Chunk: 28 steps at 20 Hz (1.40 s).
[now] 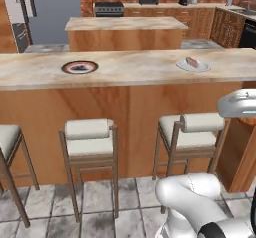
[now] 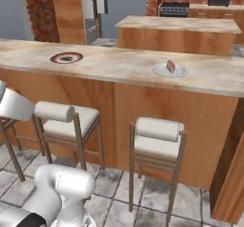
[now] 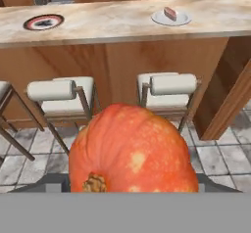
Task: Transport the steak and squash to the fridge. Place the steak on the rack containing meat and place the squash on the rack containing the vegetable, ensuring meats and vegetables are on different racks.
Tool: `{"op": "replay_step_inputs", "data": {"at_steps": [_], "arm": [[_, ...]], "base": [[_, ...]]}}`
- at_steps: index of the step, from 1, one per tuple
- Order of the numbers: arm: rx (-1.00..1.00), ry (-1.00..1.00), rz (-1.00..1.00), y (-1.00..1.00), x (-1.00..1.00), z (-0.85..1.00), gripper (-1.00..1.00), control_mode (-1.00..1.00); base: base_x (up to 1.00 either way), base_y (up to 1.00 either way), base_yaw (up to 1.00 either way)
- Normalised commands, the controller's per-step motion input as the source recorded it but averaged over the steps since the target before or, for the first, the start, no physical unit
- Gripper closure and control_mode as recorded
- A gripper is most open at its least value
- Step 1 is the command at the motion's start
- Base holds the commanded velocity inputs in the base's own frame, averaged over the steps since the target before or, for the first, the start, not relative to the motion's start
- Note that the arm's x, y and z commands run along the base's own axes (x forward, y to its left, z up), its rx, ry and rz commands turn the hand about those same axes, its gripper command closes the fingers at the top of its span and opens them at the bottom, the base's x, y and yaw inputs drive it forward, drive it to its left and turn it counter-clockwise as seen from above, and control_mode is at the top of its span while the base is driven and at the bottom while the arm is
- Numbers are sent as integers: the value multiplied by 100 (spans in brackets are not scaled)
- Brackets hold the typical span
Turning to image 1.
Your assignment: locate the dark squash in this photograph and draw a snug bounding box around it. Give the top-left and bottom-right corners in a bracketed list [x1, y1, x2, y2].
[71, 64, 89, 72]

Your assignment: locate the brown steak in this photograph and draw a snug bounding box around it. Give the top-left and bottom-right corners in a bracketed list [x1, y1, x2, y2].
[185, 56, 200, 67]

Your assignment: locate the long wooden bar counter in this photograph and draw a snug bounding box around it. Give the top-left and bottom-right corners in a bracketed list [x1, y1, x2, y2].
[0, 47, 256, 194]

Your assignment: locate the wooden stool with white cushion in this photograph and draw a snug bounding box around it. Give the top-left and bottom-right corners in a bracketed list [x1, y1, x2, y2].
[152, 112, 231, 215]
[0, 124, 41, 229]
[58, 117, 120, 224]

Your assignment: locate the wooden kitchen island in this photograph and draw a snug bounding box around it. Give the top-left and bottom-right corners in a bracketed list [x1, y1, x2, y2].
[64, 16, 190, 53]

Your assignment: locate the dark rimmed patterned plate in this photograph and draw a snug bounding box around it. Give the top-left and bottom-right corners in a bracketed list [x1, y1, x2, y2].
[61, 60, 100, 75]

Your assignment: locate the white plate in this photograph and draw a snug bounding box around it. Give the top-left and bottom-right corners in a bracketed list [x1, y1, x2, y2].
[175, 58, 212, 73]

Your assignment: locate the black stove with oven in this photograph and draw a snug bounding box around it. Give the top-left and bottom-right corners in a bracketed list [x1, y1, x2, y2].
[94, 1, 126, 18]

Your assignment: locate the wooden base cupboards run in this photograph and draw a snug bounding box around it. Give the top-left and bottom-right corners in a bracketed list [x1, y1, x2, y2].
[123, 3, 216, 40]

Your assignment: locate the wooden side cupboards run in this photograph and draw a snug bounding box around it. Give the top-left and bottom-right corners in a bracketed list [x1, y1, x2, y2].
[209, 7, 248, 49]

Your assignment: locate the black dishwasher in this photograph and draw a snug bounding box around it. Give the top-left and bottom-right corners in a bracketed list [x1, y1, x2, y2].
[238, 18, 256, 49]

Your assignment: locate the tall wooden cabinet panel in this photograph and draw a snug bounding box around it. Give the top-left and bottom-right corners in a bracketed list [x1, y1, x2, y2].
[0, 0, 19, 54]

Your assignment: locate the steel sink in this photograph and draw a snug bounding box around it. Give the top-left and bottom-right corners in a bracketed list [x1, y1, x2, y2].
[237, 1, 256, 17]

